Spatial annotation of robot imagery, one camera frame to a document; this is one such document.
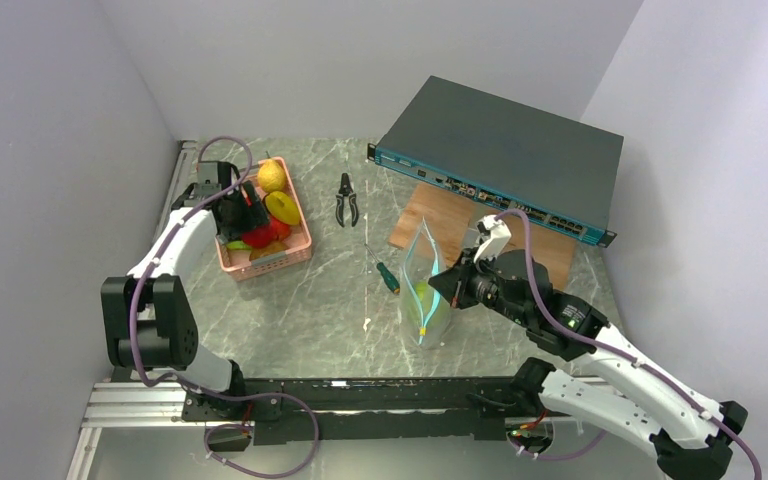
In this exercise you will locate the green bell pepper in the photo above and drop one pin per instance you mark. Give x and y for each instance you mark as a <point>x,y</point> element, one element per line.
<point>238,246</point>

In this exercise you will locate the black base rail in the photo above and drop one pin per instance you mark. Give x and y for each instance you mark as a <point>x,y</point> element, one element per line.
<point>483,408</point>

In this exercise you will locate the pink perforated plastic basket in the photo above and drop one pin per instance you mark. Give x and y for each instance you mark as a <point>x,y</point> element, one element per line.
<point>285,241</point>

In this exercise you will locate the aluminium frame rail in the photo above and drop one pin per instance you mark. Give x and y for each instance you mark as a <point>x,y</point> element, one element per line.
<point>127,404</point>

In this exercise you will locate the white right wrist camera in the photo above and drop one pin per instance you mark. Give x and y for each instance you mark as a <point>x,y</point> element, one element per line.
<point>493,236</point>

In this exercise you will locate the yellow pear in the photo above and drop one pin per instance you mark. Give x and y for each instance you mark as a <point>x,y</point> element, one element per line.
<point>271,176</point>

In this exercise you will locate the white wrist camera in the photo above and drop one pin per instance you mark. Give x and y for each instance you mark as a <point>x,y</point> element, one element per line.
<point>213,177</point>
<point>493,236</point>

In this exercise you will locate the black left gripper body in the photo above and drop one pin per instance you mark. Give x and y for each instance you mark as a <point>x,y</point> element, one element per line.
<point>243,218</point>

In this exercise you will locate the green handled screwdriver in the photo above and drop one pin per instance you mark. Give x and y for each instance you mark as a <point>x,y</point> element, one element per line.
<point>387,276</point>

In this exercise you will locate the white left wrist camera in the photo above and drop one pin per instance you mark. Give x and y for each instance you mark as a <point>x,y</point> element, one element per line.
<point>213,177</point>

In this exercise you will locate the clear zip top bag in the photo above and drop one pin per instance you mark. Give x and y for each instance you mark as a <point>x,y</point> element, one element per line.
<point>421,259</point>

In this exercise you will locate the green cabbage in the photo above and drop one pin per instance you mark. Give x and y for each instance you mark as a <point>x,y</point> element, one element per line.
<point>426,306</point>

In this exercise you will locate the yellow bell pepper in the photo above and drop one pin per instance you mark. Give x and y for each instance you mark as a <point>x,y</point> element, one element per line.
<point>283,208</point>

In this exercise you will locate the wooden board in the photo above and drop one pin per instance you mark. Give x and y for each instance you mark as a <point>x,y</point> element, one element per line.
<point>447,215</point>

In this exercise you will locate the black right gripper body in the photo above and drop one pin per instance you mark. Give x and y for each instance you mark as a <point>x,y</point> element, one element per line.
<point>481,285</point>

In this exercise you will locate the black pliers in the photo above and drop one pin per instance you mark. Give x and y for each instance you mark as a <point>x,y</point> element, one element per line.
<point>346,197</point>

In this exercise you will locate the teal network switch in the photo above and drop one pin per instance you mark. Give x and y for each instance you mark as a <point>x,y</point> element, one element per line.
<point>507,155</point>

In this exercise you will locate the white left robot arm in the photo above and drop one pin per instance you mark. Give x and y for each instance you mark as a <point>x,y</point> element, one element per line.
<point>149,324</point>

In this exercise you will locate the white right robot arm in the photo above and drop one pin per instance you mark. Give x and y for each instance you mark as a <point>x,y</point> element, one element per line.
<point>687,434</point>

